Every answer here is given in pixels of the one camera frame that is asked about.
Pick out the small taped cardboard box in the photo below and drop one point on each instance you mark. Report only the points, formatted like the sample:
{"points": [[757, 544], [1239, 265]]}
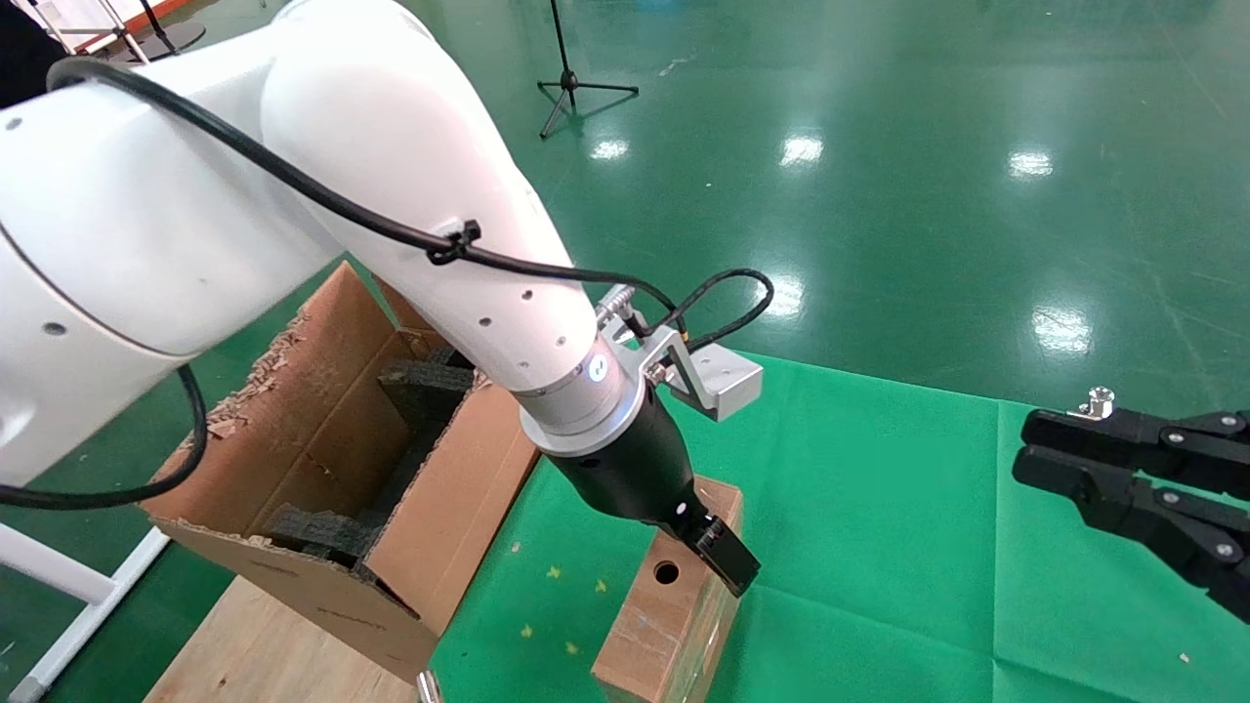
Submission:
{"points": [[654, 625]]}

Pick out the large open cardboard carton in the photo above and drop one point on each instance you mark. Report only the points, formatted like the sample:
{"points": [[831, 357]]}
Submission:
{"points": [[449, 517]]}

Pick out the white pipe frame table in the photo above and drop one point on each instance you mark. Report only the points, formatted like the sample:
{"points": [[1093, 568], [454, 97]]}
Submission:
{"points": [[107, 24]]}

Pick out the person in black clothes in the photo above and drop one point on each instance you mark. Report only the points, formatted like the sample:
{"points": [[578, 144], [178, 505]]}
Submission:
{"points": [[20, 59]]}

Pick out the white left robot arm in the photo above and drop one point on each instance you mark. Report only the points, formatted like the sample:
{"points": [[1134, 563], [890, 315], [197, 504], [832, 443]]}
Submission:
{"points": [[391, 146]]}

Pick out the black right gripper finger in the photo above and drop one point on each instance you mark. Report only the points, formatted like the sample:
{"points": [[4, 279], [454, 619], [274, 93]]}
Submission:
{"points": [[1152, 517], [1123, 434]]}

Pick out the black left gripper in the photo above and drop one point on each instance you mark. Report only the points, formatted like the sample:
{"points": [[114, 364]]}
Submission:
{"points": [[635, 469]]}

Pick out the white pipe floor frame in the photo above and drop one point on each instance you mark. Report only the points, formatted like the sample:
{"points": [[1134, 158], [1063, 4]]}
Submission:
{"points": [[68, 576]]}

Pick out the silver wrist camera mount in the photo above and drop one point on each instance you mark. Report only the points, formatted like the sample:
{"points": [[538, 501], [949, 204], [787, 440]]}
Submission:
{"points": [[723, 381]]}

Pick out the green table cloth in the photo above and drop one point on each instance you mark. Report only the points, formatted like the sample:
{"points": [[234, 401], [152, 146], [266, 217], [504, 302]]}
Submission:
{"points": [[879, 547]]}

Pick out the black pole stand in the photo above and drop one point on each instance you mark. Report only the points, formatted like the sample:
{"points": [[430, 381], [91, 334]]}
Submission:
{"points": [[176, 37]]}

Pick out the black tripod stand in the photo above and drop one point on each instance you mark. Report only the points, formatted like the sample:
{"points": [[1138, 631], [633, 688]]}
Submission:
{"points": [[571, 78]]}

